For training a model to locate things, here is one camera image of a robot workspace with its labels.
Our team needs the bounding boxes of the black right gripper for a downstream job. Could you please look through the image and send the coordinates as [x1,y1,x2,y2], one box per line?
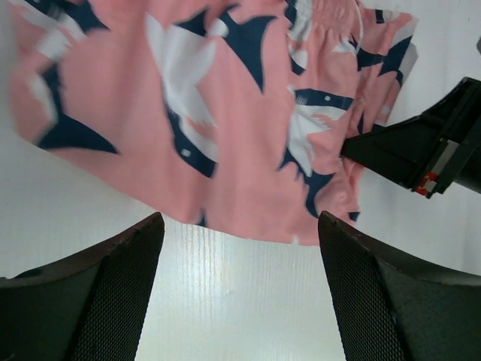
[341,77,480,198]

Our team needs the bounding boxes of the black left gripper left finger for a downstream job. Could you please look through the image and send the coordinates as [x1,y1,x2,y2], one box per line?
[1,213,165,361]

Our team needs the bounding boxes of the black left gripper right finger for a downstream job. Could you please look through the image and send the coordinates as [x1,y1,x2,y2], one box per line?
[318,211,480,360]

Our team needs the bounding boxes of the pink shark print shorts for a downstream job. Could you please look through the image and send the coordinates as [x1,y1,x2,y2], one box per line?
[8,0,417,246]

